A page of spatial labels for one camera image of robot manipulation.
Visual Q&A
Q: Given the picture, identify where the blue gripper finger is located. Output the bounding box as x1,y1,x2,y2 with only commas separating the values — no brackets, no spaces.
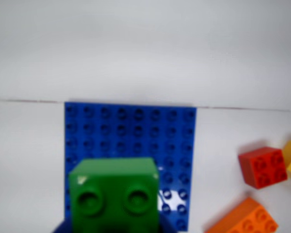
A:
158,213,179,233
50,217,74,233

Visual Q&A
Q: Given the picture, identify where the green 2x4 brick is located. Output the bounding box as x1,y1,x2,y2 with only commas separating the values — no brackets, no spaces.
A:
68,157,160,233

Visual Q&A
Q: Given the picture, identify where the orange 2x4 brick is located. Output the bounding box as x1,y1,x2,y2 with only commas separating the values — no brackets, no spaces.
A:
203,197,279,233

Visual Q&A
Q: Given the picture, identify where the blue 8x8 baseplate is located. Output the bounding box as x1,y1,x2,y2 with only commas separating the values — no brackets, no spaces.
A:
64,101,197,231

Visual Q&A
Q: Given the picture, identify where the red 2x2 brick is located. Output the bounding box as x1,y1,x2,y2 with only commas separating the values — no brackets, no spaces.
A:
238,147,288,189

